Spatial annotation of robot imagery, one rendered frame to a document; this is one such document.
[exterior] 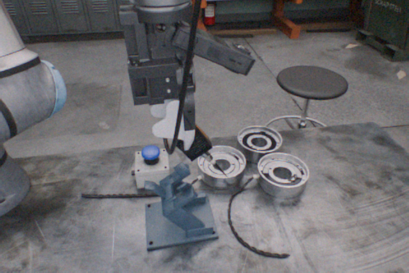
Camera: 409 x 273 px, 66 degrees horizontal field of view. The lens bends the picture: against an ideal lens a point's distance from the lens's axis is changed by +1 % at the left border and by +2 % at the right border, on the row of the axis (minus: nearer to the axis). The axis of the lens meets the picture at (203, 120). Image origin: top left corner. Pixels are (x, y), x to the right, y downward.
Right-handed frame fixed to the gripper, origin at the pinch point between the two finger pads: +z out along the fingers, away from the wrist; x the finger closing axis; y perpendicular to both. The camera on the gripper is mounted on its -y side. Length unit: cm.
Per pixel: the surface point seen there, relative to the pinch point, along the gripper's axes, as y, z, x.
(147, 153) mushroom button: 7.5, 12.4, -12.2
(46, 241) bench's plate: 26.6, 19.3, -0.3
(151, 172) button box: 7.2, 15.5, -9.9
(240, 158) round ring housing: -12.6, 17.3, -12.1
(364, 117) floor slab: -146, 104, -131
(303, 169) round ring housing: -24.7, 17.7, -6.3
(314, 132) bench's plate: -35.9, 21.0, -21.7
